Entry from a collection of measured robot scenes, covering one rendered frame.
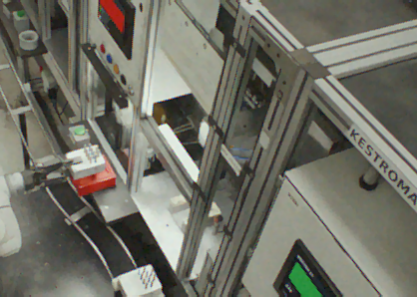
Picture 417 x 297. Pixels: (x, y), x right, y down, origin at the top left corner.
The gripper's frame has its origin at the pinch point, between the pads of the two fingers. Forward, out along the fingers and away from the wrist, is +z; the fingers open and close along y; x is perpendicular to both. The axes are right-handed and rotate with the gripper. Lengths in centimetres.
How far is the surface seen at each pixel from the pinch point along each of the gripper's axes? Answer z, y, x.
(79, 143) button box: 7.0, -2.8, 12.5
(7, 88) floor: 11, -104, 165
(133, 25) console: 20, 63, -4
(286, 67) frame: 22, 96, -68
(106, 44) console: 19.3, 41.0, 15.3
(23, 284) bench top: -30, -35, -21
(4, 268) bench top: -35, -35, -11
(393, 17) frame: 56, 96, -63
